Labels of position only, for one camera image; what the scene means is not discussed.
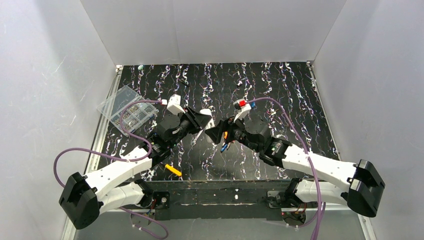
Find white remote control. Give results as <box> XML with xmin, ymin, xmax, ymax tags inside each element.
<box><xmin>198</xmin><ymin>108</ymin><xmax>215</xmax><ymax>131</ymax></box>

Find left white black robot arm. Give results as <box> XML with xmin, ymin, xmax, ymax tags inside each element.
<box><xmin>59</xmin><ymin>107</ymin><xmax>214</xmax><ymax>230</ymax></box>

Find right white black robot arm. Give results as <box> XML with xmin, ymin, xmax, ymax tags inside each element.
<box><xmin>205</xmin><ymin>118</ymin><xmax>386</xmax><ymax>218</ymax></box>

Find silver screwdriver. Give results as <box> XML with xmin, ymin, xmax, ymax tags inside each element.
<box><xmin>190</xmin><ymin>130</ymin><xmax>203</xmax><ymax>146</ymax></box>

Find clear plastic screw organizer box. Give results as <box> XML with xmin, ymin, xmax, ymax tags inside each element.
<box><xmin>97</xmin><ymin>85</ymin><xmax>158</xmax><ymax>137</ymax></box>

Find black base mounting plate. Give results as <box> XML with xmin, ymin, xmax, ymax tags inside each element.
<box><xmin>120</xmin><ymin>180</ymin><xmax>320</xmax><ymax>222</ymax></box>

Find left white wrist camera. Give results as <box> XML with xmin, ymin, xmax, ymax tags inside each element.
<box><xmin>166</xmin><ymin>94</ymin><xmax>186</xmax><ymax>115</ymax></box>

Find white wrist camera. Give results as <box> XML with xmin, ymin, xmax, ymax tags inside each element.
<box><xmin>166</xmin><ymin>94</ymin><xmax>186</xmax><ymax>115</ymax></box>
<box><xmin>233</xmin><ymin>99</ymin><xmax>252</xmax><ymax>121</ymax></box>

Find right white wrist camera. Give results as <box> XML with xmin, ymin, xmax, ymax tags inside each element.
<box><xmin>233</xmin><ymin>99</ymin><xmax>252</xmax><ymax>121</ymax></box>

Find orange handled pliers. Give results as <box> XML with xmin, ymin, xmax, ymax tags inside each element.
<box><xmin>220</xmin><ymin>131</ymin><xmax>235</xmax><ymax>153</ymax></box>

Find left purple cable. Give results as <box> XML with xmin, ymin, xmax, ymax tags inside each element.
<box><xmin>53</xmin><ymin>99</ymin><xmax>170</xmax><ymax>240</ymax></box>

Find aluminium frame rail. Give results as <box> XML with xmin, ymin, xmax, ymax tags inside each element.
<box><xmin>61</xmin><ymin>64</ymin><xmax>377</xmax><ymax>240</ymax></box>

